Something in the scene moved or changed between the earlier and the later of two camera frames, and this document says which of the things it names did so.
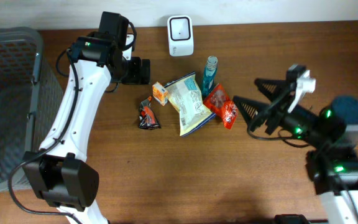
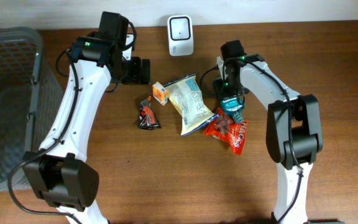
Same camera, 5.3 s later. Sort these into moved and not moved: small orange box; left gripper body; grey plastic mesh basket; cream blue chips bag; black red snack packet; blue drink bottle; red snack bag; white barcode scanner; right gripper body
Moved: red snack bag; right gripper body; blue drink bottle
Not moved: left gripper body; grey plastic mesh basket; cream blue chips bag; small orange box; black red snack packet; white barcode scanner
